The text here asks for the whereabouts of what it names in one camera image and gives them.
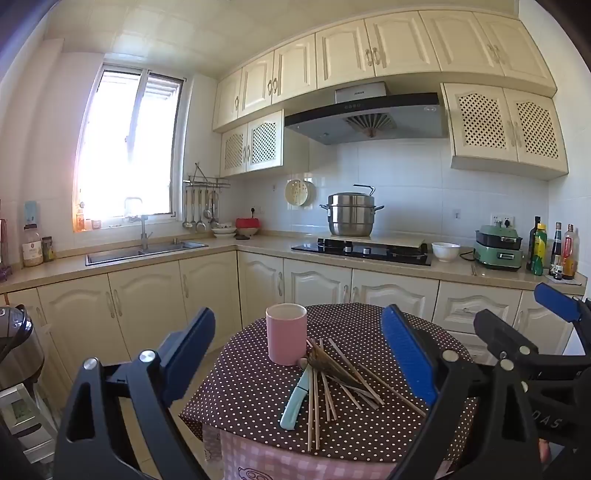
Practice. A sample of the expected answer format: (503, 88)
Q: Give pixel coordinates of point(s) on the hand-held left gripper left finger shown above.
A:
(194, 346)

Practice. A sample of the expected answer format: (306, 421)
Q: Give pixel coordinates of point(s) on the small dark jar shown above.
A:
(48, 251)

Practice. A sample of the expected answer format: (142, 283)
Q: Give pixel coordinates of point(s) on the kitchen window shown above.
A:
(115, 138)

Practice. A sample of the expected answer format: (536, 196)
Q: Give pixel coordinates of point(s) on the cream upper cabinets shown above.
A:
(392, 46)

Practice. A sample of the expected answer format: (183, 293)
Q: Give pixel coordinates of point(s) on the blue card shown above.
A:
(31, 213)

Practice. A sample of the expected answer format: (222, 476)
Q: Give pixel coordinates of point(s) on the orange bottle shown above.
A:
(80, 221)

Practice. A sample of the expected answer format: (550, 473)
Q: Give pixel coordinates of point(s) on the metal ladle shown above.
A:
(187, 224)
(201, 226)

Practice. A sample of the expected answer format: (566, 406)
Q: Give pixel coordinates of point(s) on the pink cup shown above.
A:
(286, 337)

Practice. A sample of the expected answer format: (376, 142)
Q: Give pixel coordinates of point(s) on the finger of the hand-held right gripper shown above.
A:
(498, 332)
(556, 302)

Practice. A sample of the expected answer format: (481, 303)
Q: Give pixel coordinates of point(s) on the pink checked tablecloth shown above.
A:
(277, 461)

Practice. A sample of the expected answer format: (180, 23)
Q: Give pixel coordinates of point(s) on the purple utensil rack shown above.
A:
(3, 274)

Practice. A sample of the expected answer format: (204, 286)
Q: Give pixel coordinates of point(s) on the metal spatula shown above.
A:
(215, 221)

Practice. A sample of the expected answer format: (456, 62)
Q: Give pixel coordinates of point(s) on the metal spoon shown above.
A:
(318, 362)

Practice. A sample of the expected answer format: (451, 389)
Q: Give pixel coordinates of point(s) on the cream base cabinets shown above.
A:
(147, 295)

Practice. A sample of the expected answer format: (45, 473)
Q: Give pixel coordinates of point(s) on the grey range hood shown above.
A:
(323, 131)

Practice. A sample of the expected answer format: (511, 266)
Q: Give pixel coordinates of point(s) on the brown polka dot tablecloth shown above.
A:
(249, 392)

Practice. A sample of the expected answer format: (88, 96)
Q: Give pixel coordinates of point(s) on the dark sauce bottle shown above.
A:
(556, 249)

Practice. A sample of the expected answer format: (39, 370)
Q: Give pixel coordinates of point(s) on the stacked white bowls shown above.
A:
(224, 231)

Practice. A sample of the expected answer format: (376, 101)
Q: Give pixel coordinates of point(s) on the cream round strainer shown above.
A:
(299, 193)

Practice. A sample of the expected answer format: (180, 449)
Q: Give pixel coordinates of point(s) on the cream lattice door cabinet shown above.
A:
(258, 143)

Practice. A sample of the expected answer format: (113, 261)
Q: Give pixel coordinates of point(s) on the metal wall rack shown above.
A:
(207, 183)

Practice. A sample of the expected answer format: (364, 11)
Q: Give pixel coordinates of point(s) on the wide cream lattice cabinet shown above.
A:
(503, 129)

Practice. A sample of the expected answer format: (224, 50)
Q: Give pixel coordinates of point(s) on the metal faucet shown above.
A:
(144, 235)

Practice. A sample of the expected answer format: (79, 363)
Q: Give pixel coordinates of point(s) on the dark oil bottle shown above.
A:
(533, 240)

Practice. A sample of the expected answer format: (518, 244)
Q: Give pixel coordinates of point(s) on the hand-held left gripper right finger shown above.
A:
(411, 355)

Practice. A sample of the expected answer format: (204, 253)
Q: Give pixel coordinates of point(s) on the steel steamer pot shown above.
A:
(351, 217)

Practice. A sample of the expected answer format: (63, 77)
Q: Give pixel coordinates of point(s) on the white wall socket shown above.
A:
(255, 211)

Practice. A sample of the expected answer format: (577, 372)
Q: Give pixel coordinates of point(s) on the white bowl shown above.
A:
(445, 253)

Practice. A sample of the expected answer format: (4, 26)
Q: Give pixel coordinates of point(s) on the small metal skimmer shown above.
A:
(208, 213)

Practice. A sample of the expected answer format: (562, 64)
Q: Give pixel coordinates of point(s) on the pale stove cover board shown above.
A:
(397, 241)

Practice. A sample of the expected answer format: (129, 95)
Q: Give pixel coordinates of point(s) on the steel rice cooker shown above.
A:
(18, 346)

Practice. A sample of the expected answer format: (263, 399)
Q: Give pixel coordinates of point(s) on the black glass stove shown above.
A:
(369, 254)

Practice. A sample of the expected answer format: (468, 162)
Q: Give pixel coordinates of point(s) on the green yellow bottle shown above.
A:
(539, 254)

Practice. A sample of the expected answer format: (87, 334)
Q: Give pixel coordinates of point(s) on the white storage shelf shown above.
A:
(23, 415)

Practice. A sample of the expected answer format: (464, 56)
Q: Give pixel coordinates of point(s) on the glass jar dark lid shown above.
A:
(32, 249)

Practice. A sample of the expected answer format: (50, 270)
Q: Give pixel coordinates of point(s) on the steel sink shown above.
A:
(138, 254)

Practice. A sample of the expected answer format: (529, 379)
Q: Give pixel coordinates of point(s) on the pile of wooden chopsticks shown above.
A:
(315, 415)

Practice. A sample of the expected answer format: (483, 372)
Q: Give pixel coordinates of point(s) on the double wall socket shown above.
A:
(502, 219)

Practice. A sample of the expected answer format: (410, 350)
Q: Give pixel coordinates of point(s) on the green electric cooker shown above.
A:
(498, 251)

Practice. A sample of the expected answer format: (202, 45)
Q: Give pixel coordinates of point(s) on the red brown sauce bottle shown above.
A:
(570, 258)

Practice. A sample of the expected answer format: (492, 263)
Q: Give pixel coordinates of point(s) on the bottle tray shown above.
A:
(570, 281)

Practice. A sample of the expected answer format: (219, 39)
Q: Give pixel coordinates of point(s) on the red container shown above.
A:
(248, 225)

